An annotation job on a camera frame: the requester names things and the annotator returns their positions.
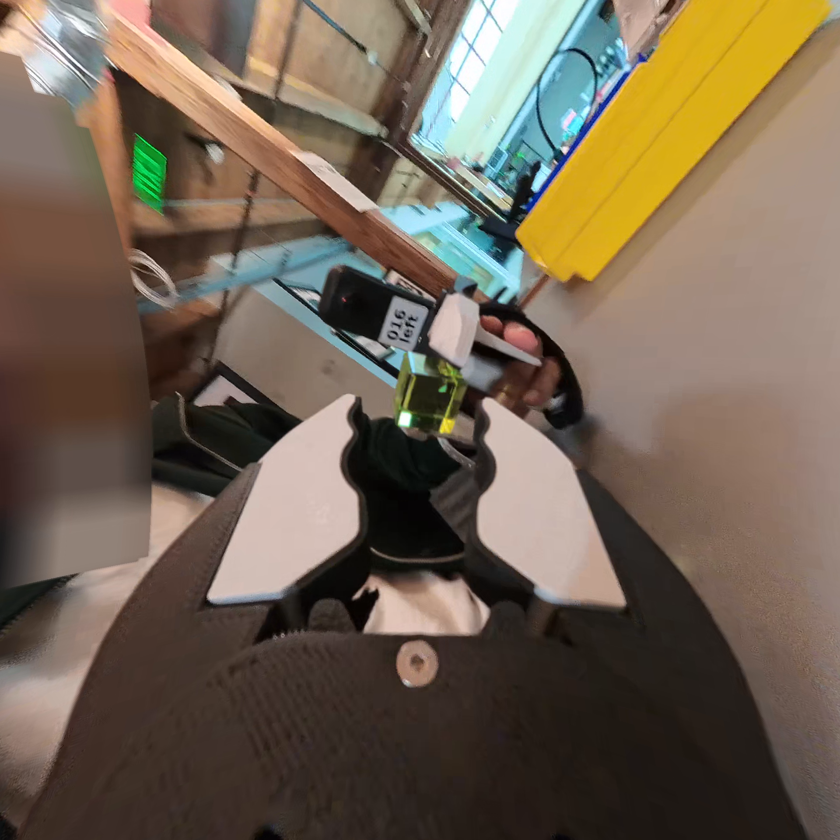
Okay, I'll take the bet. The person's left hand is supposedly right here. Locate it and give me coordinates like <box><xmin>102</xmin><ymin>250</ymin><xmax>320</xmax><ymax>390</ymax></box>
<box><xmin>480</xmin><ymin>315</ymin><xmax>565</xmax><ymax>417</ymax></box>

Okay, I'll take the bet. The yellow-green transparent cube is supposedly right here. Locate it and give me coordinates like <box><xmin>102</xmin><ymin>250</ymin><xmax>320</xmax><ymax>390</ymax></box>
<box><xmin>394</xmin><ymin>351</ymin><xmax>470</xmax><ymax>437</ymax></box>

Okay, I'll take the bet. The person's dark jacket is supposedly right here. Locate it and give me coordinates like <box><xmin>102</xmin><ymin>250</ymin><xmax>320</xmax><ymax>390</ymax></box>
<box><xmin>151</xmin><ymin>394</ymin><xmax>309</xmax><ymax>500</ymax></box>

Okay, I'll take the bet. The yellow plastic bin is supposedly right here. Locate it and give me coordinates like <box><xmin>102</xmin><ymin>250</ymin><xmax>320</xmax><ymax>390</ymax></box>
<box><xmin>515</xmin><ymin>0</ymin><xmax>834</xmax><ymax>283</ymax></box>

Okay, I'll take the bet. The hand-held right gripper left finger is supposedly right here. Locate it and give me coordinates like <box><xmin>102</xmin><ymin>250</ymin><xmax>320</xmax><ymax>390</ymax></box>
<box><xmin>205</xmin><ymin>394</ymin><xmax>371</xmax><ymax>608</ymax></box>

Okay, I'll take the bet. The person's white shirt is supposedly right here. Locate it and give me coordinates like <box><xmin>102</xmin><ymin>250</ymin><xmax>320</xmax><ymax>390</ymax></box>
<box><xmin>0</xmin><ymin>486</ymin><xmax>493</xmax><ymax>840</ymax></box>

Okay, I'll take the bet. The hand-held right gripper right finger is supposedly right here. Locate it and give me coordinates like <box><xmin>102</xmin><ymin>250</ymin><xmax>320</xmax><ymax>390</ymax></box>
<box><xmin>465</xmin><ymin>398</ymin><xmax>629</xmax><ymax>609</ymax></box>

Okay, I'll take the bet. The light blue bar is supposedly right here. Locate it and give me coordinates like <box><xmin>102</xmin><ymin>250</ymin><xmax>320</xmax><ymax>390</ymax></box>
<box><xmin>138</xmin><ymin>236</ymin><xmax>355</xmax><ymax>306</ymax></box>

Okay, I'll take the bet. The metal bracket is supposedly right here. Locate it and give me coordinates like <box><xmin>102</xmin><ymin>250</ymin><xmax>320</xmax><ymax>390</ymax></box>
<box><xmin>20</xmin><ymin>0</ymin><xmax>112</xmax><ymax>109</ymax></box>

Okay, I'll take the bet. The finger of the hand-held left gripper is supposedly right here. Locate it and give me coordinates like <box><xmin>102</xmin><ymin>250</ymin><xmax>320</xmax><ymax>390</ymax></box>
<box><xmin>428</xmin><ymin>289</ymin><xmax>484</xmax><ymax>368</ymax></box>
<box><xmin>462</xmin><ymin>327</ymin><xmax>544</xmax><ymax>391</ymax></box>

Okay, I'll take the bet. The green lit display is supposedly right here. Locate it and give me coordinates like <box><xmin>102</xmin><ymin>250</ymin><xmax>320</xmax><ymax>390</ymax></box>
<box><xmin>131</xmin><ymin>133</ymin><xmax>168</xmax><ymax>214</ymax></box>

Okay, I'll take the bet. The black cable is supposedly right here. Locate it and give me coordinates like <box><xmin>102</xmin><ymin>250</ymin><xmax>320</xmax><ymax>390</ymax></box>
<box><xmin>535</xmin><ymin>47</ymin><xmax>599</xmax><ymax>165</ymax></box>

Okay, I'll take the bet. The black monitor stand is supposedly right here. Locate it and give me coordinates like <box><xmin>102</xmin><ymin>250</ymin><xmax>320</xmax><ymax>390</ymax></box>
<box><xmin>479</xmin><ymin>161</ymin><xmax>542</xmax><ymax>247</ymax></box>

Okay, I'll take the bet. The wooden shelf unit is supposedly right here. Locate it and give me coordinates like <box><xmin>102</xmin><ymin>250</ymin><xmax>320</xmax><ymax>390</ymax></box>
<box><xmin>66</xmin><ymin>0</ymin><xmax>473</xmax><ymax>395</ymax></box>

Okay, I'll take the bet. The white cable coil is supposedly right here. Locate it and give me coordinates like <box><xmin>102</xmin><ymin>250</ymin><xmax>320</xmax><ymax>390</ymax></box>
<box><xmin>128</xmin><ymin>248</ymin><xmax>179</xmax><ymax>309</ymax></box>

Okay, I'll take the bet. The window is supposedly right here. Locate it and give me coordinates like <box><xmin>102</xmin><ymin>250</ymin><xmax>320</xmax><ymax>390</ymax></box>
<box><xmin>407</xmin><ymin>0</ymin><xmax>592</xmax><ymax>152</ymax></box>

